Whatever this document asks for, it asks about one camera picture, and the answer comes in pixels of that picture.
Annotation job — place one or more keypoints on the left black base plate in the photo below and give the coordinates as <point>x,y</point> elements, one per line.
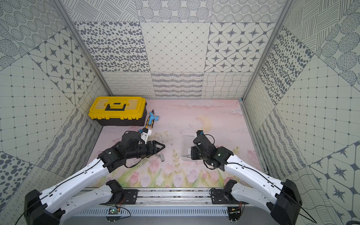
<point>125,196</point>

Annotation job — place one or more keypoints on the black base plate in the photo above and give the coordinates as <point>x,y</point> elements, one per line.
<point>218,196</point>
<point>125,196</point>

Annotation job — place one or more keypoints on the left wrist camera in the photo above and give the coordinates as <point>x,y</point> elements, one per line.
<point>145,134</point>

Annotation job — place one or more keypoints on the blue yellow hand tool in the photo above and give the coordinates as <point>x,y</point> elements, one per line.
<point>151,119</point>

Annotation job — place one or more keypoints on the small green circuit board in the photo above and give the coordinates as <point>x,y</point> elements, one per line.
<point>113,211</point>

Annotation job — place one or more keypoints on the translucent plastic storage box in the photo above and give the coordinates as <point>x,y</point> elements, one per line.
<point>186,146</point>

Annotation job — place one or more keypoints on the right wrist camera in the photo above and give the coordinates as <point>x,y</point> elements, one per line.
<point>199,132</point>

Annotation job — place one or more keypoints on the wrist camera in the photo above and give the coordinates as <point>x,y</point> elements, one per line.
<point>199,132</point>
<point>145,134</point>

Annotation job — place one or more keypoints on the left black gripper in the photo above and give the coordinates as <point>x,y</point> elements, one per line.
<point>153,147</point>

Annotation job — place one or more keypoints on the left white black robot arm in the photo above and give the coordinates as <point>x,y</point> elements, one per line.
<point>37,213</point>

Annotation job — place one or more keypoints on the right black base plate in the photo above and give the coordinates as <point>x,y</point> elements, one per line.
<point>218,196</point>

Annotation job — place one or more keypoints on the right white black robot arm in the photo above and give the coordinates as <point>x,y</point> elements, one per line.
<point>281,199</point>

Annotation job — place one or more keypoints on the aluminium mounting rail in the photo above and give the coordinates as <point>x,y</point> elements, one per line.
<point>174,197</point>

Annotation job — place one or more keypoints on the yellow black toolbox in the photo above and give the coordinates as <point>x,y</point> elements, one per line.
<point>119,111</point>

